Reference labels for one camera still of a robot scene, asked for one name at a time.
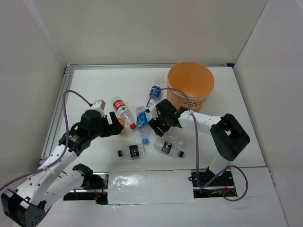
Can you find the blue label bottle blue cap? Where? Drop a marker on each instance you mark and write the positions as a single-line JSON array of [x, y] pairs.
[[142, 125]]

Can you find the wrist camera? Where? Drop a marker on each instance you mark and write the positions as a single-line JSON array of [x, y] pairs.
[[98, 105], [151, 111]]

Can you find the aluminium table edge rail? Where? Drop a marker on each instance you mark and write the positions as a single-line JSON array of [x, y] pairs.
[[223, 73]]

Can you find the clear unlabelled bottle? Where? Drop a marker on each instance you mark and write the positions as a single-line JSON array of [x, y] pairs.
[[173, 138]]

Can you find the orange plastic bin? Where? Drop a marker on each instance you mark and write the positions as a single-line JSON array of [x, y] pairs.
[[190, 83]]

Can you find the dark label bottle black cap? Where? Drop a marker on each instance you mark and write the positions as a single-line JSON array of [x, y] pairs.
[[168, 148]]

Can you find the white taped cover sheet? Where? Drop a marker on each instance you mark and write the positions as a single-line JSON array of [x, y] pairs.
[[150, 187]]

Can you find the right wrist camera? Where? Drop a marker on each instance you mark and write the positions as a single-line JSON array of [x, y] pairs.
[[151, 111]]

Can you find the blue label bottle white neck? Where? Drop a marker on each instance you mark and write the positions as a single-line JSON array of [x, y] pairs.
[[158, 84]]

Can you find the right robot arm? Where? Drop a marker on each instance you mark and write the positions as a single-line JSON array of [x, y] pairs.
[[228, 135]]

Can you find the red label clear bottle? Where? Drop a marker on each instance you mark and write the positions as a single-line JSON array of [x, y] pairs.
[[123, 111]]

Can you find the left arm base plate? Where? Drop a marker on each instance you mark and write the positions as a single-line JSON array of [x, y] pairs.
[[96, 191]]

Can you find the orange drink bottle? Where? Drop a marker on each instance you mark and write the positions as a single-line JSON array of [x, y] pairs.
[[122, 122]]

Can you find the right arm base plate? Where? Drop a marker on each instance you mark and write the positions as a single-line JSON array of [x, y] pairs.
[[215, 189]]

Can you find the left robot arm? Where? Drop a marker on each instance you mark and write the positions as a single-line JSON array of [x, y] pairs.
[[28, 204]]

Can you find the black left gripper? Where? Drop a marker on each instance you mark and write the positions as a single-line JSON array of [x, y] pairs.
[[115, 128]]

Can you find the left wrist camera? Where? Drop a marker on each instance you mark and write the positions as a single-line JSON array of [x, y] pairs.
[[98, 105]]

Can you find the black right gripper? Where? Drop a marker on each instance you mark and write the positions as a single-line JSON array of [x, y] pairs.
[[155, 124]]

